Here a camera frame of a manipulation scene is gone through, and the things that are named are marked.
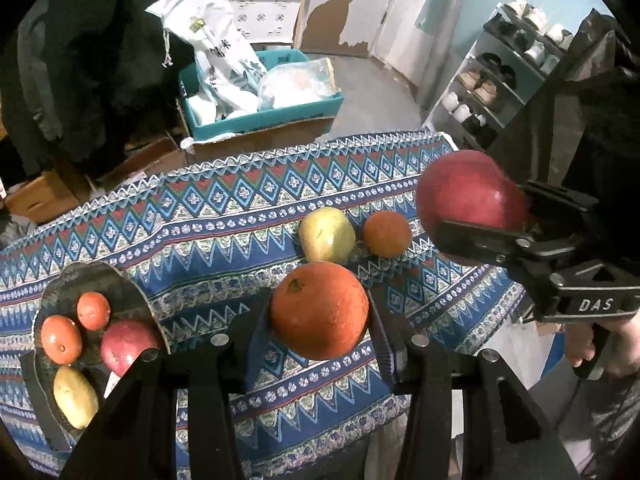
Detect grey shoe rack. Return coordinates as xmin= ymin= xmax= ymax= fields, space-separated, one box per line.
xmin=422 ymin=2 xmax=576 ymax=153

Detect large orange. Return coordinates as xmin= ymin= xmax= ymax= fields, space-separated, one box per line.
xmin=363 ymin=211 xmax=413 ymax=257
xmin=270 ymin=261 xmax=371 ymax=361

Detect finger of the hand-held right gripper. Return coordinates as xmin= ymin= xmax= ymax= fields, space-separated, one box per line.
xmin=517 ymin=180 xmax=601 ymax=240
xmin=432 ymin=217 xmax=581 ymax=275

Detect teal storage box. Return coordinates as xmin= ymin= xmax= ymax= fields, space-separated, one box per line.
xmin=179 ymin=49 xmax=346 ymax=141

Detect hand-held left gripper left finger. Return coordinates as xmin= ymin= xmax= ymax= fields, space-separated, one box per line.
xmin=59 ymin=287 xmax=273 ymax=480

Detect brown cardboard box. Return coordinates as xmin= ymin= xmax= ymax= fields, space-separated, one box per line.
xmin=176 ymin=100 xmax=337 ymax=163

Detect small tangerine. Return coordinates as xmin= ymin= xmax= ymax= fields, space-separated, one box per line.
xmin=41 ymin=315 xmax=83 ymax=365
xmin=76 ymin=291 xmax=111 ymax=331

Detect clear plastic bag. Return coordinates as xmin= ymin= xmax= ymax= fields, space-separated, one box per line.
xmin=257 ymin=57 xmax=341 ymax=111

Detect dark glass plate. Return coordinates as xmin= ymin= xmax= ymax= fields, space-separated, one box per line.
xmin=32 ymin=261 xmax=168 ymax=441

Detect group of shoes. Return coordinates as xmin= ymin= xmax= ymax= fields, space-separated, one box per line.
xmin=440 ymin=0 xmax=576 ymax=146

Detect red apple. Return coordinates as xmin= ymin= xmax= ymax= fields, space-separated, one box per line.
xmin=100 ymin=320 xmax=161 ymax=378
xmin=416 ymin=149 xmax=530 ymax=241

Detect flat cardboard piece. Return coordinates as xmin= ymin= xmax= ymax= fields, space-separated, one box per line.
xmin=95 ymin=132 xmax=193 ymax=191

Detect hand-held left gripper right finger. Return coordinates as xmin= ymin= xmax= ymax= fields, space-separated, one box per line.
xmin=367 ymin=292 xmax=583 ymax=480

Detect blue patterned tablecloth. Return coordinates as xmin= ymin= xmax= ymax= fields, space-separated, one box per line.
xmin=0 ymin=131 xmax=531 ymax=478

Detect black coat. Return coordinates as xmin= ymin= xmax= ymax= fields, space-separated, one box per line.
xmin=0 ymin=0 xmax=201 ymax=176

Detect white rice bag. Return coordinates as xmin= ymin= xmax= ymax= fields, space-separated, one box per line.
xmin=145 ymin=0 xmax=268 ymax=116

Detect person's right hand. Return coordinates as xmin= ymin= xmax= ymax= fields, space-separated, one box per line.
xmin=562 ymin=309 xmax=640 ymax=378

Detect person's right forearm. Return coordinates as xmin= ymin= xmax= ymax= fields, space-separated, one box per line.
xmin=560 ymin=370 xmax=640 ymax=480

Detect wooden shelf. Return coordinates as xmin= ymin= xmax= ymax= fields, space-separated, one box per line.
xmin=200 ymin=0 xmax=315 ymax=51

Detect white patterned storage box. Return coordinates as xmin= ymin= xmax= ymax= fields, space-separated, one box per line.
xmin=231 ymin=0 xmax=306 ymax=51

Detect yellow pear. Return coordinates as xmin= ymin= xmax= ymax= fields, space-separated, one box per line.
xmin=53 ymin=366 xmax=100 ymax=430
xmin=299 ymin=206 xmax=357 ymax=263

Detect dark cloth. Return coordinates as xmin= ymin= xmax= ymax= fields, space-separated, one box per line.
xmin=487 ymin=7 xmax=640 ymax=196

